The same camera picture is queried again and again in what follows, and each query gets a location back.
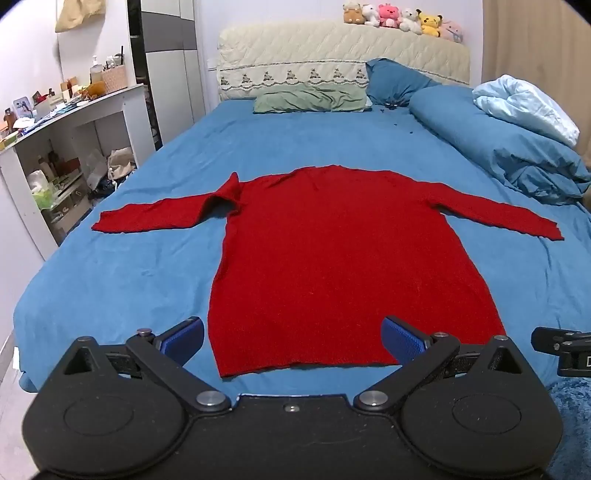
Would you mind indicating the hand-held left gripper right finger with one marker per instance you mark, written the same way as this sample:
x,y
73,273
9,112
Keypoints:
x,y
400,340

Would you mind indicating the cream quilted headboard cover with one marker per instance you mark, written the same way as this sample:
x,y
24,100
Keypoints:
x,y
323,55

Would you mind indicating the grey and white wardrobe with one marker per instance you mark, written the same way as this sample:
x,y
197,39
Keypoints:
x,y
171,69

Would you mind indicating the green tissue pack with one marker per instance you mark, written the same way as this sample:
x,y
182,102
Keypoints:
x,y
42,191

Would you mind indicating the small photo frame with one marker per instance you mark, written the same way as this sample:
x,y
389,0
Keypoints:
x,y
21,106

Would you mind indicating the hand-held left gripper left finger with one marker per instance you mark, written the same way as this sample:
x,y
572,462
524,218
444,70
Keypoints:
x,y
184,337

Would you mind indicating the beige hanging bag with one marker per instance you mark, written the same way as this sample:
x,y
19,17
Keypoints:
x,y
76,13

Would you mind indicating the beige curtain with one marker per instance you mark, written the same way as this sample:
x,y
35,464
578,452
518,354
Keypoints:
x,y
535,41

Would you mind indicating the green pillow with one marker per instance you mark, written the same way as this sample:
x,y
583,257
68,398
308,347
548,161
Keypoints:
x,y
309,98

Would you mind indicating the white desk with shelves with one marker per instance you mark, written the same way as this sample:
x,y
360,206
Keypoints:
x,y
69,138

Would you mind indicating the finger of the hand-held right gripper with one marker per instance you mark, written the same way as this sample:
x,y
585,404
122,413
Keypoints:
x,y
551,339

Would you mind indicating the wicker basket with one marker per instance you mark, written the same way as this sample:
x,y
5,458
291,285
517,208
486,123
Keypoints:
x,y
114,77

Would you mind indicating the row of plush toys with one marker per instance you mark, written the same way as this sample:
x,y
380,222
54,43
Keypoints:
x,y
397,17

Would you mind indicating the blue pillow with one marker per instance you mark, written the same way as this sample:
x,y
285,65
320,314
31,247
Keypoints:
x,y
397,81

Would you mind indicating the small dark object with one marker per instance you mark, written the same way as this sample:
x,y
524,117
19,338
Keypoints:
x,y
390,107

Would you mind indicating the red knit sweater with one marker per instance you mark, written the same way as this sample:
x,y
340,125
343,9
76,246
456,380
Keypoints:
x,y
332,258

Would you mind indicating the bed with blue sheet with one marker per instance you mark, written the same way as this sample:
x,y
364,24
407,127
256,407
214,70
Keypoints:
x,y
138,258

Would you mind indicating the light blue blanket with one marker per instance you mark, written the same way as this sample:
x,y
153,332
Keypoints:
x,y
526,106

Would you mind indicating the blue duvet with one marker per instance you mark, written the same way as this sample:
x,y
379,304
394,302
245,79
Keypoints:
x,y
498,143

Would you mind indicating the white pump bottle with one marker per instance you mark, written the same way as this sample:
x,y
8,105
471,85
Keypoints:
x,y
96,69

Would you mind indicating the orange plush toy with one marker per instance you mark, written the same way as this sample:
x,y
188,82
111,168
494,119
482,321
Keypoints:
x,y
96,89

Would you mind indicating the blue shaggy rug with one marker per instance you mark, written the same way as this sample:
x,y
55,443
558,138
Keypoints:
x,y
570,424

